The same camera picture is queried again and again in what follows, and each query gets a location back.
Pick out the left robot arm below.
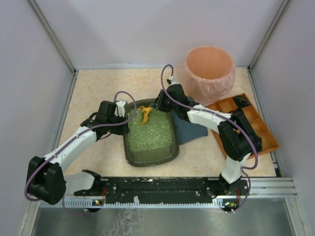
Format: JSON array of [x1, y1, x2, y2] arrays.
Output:
[[24, 100, 128, 205]]

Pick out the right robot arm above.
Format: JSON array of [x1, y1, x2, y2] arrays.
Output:
[[150, 84, 262, 195]]

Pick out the orange compartment tray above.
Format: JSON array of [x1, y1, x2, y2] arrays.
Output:
[[207, 93, 280, 156]]

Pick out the blue folded cloth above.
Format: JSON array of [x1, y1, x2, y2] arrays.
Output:
[[171, 103, 208, 146]]

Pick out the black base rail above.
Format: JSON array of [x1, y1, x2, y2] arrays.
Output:
[[53, 176, 247, 213]]

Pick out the black coiled cable far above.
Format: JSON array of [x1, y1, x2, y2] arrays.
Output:
[[232, 95, 252, 108]]

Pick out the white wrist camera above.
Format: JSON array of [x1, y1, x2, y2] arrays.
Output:
[[115, 100, 127, 117], [166, 76, 179, 86]]

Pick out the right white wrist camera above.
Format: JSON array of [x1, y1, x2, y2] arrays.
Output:
[[166, 76, 179, 86]]

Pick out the yellow litter scoop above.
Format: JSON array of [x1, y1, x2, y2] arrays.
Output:
[[139, 106, 153, 125]]

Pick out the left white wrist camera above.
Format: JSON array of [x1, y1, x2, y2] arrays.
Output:
[[115, 100, 127, 117]]

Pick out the dark grey litter box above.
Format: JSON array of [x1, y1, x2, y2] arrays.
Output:
[[124, 98, 179, 167]]

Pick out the bin with pink bag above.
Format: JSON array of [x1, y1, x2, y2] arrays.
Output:
[[174, 46, 236, 106]]

